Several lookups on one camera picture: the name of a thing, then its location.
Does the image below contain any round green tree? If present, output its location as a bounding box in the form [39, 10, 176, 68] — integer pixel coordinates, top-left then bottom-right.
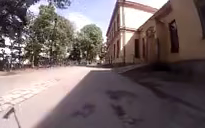
[70, 23, 105, 65]

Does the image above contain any grey asphalt road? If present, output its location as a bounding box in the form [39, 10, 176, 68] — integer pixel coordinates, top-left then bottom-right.
[0, 65, 205, 128]

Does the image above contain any tall yellow building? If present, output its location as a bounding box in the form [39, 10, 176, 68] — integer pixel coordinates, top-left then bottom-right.
[105, 0, 159, 65]

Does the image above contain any broad green tree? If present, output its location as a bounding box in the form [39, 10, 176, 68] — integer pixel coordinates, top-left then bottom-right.
[24, 4, 76, 67]

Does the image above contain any raised pavement beside building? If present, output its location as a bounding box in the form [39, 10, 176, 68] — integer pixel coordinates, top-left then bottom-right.
[112, 62, 205, 111]

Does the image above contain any pale cobbled strip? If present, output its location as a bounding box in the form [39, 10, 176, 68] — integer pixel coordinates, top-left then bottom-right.
[0, 77, 62, 114]

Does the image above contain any long low yellow building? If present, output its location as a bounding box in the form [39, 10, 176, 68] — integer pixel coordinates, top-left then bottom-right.
[133, 0, 205, 73]

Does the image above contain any large dark tree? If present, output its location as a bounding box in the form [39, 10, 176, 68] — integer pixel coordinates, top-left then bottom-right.
[0, 0, 72, 70]

